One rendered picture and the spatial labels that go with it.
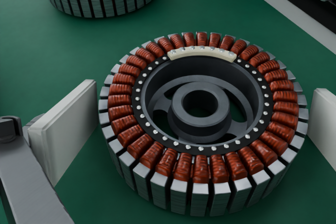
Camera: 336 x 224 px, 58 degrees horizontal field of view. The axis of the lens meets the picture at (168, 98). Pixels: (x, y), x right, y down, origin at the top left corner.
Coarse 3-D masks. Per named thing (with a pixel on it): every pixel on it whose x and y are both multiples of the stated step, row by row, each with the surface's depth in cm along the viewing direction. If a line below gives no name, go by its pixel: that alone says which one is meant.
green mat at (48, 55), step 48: (0, 0) 29; (48, 0) 29; (192, 0) 28; (240, 0) 28; (0, 48) 25; (48, 48) 24; (96, 48) 24; (288, 48) 24; (0, 96) 21; (48, 96) 21; (96, 144) 19; (96, 192) 17; (288, 192) 16
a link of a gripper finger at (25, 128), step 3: (42, 114) 15; (36, 117) 15; (39, 117) 15; (30, 120) 15; (33, 120) 15; (36, 120) 15; (27, 123) 14; (30, 123) 14; (24, 126) 14; (27, 126) 14; (24, 129) 14; (24, 132) 13; (24, 135) 13; (27, 135) 13; (27, 138) 13; (27, 141) 13; (30, 147) 12
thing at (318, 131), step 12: (312, 96) 18; (324, 96) 16; (312, 108) 18; (324, 108) 16; (312, 120) 18; (324, 120) 16; (312, 132) 17; (324, 132) 16; (324, 144) 16; (324, 156) 16
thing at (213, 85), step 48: (144, 48) 19; (192, 48) 18; (240, 48) 18; (144, 96) 17; (192, 96) 18; (240, 96) 19; (288, 96) 16; (144, 144) 14; (192, 144) 15; (240, 144) 14; (288, 144) 15; (144, 192) 15; (192, 192) 13; (240, 192) 13
